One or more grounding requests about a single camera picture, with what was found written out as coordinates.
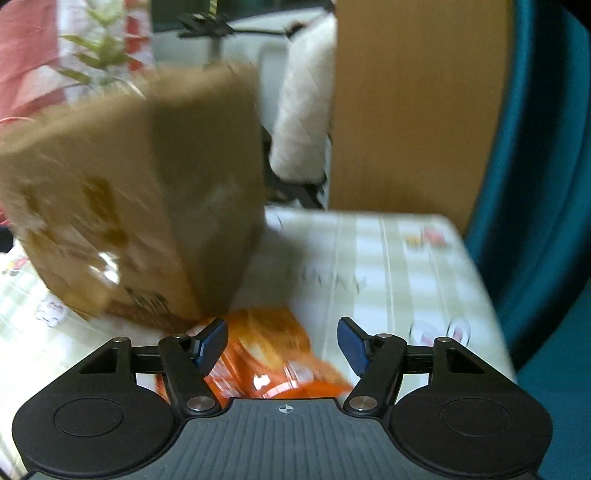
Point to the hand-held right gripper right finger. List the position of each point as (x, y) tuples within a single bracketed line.
[(353, 344)]

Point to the brown cardboard box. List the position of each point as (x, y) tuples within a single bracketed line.
[(138, 184)]

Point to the black exercise bike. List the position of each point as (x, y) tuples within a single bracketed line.
[(217, 23)]

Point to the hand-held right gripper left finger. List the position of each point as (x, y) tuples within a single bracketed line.
[(211, 344)]

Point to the white quilted blanket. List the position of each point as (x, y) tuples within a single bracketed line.
[(304, 115)]

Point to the wooden board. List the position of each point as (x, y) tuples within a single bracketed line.
[(415, 115)]

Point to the red printed backdrop cloth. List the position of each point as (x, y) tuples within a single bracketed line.
[(37, 46)]

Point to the teal curtain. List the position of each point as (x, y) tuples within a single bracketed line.
[(545, 184)]

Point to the large orange chip bag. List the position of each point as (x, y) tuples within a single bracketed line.
[(268, 350)]

